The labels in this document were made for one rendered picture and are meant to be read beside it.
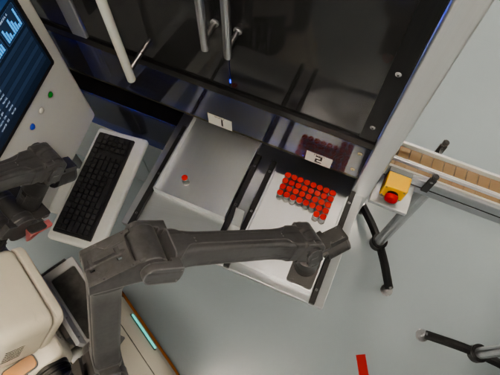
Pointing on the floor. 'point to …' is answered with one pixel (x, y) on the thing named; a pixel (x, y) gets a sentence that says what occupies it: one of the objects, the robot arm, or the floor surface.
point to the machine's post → (422, 86)
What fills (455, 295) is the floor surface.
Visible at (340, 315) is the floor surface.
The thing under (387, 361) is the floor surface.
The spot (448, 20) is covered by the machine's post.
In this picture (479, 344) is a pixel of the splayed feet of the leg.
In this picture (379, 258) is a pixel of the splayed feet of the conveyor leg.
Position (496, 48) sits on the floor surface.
